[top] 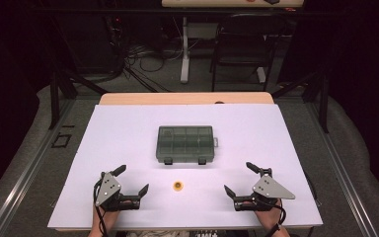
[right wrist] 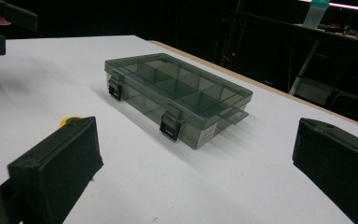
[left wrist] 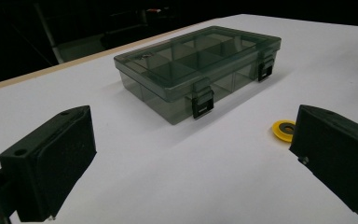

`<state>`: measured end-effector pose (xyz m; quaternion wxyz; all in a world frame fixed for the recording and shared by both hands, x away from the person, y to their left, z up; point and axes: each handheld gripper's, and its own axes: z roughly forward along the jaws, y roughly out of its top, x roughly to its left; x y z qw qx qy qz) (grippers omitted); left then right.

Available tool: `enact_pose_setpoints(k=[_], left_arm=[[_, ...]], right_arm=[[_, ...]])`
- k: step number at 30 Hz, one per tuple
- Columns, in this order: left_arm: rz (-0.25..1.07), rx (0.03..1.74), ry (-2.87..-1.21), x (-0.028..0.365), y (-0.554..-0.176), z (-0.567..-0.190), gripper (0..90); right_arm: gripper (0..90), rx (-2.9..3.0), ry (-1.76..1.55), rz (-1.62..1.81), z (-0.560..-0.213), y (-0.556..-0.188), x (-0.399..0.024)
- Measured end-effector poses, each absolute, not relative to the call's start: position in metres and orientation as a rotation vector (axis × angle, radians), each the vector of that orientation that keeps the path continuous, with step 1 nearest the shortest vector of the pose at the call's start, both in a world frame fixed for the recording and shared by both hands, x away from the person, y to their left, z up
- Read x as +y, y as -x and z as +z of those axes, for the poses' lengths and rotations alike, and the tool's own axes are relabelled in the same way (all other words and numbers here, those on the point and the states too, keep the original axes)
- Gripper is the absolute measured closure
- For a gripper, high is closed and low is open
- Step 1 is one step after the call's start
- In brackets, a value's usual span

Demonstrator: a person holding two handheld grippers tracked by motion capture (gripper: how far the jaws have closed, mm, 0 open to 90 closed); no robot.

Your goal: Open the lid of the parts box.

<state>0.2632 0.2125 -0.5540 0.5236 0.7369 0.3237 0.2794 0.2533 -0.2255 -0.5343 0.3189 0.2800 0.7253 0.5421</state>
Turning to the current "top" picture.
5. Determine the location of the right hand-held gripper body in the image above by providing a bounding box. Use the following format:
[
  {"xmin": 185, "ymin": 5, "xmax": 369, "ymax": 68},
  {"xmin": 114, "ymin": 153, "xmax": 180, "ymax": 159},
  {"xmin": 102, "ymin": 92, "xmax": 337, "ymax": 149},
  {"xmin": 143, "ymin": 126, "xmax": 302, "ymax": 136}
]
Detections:
[{"xmin": 233, "ymin": 167, "xmax": 296, "ymax": 212}]

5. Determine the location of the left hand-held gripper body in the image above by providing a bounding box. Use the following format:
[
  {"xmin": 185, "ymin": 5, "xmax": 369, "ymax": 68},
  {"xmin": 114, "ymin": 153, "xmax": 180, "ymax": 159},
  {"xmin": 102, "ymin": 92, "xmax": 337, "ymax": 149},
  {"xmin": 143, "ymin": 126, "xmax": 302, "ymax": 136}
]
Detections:
[{"xmin": 93, "ymin": 171, "xmax": 142, "ymax": 212}]

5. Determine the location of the grey clear plastic organizer box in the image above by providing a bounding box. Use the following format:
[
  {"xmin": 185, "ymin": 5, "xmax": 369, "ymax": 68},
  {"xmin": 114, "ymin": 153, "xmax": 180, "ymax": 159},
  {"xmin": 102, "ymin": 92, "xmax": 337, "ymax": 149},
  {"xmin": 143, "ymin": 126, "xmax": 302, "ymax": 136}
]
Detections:
[{"xmin": 155, "ymin": 124, "xmax": 219, "ymax": 166}]

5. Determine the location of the person's right hand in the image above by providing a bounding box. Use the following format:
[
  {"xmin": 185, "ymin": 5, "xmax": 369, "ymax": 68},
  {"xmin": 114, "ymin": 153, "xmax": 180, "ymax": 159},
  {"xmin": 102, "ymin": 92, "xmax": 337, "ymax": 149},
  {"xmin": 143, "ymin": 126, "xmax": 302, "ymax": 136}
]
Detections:
[{"xmin": 254, "ymin": 198, "xmax": 285, "ymax": 231}]

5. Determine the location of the person's left hand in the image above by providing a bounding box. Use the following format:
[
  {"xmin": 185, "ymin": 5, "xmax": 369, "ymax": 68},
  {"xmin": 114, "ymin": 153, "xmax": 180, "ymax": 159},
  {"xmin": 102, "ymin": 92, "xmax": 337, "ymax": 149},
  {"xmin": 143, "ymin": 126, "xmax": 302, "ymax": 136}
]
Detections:
[{"xmin": 91, "ymin": 206, "xmax": 121, "ymax": 233}]

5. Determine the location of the white table cover sheet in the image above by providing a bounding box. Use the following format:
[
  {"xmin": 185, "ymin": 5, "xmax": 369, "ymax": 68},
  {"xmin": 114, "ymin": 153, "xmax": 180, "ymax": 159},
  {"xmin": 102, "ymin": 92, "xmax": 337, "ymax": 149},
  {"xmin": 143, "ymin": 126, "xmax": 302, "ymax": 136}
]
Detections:
[{"xmin": 47, "ymin": 103, "xmax": 324, "ymax": 230}]

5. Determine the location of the black metal stand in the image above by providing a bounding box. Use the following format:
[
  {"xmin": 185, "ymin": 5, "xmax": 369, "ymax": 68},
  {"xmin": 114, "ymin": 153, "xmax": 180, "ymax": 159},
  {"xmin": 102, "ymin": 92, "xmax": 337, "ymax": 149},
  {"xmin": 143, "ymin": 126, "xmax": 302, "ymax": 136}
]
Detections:
[
  {"xmin": 270, "ymin": 70, "xmax": 330, "ymax": 134},
  {"xmin": 47, "ymin": 70, "xmax": 108, "ymax": 130}
]

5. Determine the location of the black folding chair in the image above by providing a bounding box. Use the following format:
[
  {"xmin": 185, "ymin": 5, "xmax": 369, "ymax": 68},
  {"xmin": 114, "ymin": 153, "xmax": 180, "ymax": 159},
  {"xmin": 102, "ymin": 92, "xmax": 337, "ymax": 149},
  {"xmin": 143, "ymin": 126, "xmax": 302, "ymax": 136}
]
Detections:
[{"xmin": 209, "ymin": 13, "xmax": 292, "ymax": 93}]

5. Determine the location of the white desk leg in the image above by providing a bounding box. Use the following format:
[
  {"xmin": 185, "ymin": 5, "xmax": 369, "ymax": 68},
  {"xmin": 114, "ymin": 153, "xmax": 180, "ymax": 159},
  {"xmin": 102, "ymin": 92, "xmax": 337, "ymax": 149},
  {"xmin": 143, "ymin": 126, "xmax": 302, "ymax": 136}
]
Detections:
[{"xmin": 180, "ymin": 16, "xmax": 191, "ymax": 84}]

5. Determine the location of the light wooden background desk top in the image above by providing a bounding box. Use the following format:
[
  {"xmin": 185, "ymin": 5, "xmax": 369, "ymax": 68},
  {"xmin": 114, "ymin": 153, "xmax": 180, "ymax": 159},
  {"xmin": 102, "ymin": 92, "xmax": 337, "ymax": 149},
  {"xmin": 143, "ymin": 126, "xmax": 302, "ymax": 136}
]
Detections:
[{"xmin": 161, "ymin": 0, "xmax": 305, "ymax": 9}]

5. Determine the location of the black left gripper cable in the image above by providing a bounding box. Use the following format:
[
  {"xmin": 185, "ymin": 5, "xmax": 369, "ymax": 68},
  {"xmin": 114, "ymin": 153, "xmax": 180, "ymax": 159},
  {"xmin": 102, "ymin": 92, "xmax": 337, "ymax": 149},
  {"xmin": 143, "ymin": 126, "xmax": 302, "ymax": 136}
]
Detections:
[{"xmin": 93, "ymin": 180, "xmax": 110, "ymax": 237}]

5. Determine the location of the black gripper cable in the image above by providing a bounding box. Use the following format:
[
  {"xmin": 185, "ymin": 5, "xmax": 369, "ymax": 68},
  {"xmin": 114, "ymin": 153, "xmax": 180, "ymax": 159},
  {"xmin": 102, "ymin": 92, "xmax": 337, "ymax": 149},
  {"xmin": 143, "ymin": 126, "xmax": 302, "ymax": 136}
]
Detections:
[
  {"xmin": 93, "ymin": 180, "xmax": 110, "ymax": 237},
  {"xmin": 264, "ymin": 197, "xmax": 288, "ymax": 237}
]

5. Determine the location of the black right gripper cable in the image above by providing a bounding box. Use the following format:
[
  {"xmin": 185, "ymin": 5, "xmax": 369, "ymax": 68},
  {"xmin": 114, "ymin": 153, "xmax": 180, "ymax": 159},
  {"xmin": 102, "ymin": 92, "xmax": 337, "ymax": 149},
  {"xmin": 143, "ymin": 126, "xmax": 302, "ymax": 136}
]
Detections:
[{"xmin": 264, "ymin": 197, "xmax": 288, "ymax": 237}]

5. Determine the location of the aluminium floor rail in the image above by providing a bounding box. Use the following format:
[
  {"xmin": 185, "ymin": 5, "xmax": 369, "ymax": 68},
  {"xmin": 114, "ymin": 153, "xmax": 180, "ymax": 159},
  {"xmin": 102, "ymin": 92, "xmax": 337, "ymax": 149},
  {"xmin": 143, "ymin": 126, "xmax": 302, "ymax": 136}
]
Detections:
[
  {"xmin": 0, "ymin": 98, "xmax": 77, "ymax": 237},
  {"xmin": 305, "ymin": 98, "xmax": 379, "ymax": 237}
]

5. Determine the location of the tangle of floor cables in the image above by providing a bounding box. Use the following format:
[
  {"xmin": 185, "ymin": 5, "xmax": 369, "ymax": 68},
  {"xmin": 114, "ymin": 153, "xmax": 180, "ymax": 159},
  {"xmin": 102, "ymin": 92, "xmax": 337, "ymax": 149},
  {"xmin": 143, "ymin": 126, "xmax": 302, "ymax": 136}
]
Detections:
[{"xmin": 121, "ymin": 42, "xmax": 186, "ymax": 93}]

